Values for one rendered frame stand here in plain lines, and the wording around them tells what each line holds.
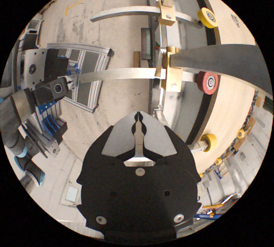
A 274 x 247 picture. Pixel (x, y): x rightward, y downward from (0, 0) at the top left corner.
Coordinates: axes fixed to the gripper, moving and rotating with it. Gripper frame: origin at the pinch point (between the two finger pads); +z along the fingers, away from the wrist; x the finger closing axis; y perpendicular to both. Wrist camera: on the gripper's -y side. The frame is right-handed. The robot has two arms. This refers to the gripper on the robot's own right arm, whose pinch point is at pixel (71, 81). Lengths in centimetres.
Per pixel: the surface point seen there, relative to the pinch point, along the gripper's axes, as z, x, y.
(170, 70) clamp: -4.2, -1.6, -34.8
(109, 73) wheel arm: -3.2, -0.6, -17.7
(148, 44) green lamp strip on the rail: 12.7, -13.5, -31.0
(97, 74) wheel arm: -3.2, -0.9, -13.8
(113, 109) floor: 83, 56, 11
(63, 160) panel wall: 31, 209, 203
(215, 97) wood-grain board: -6, 5, -54
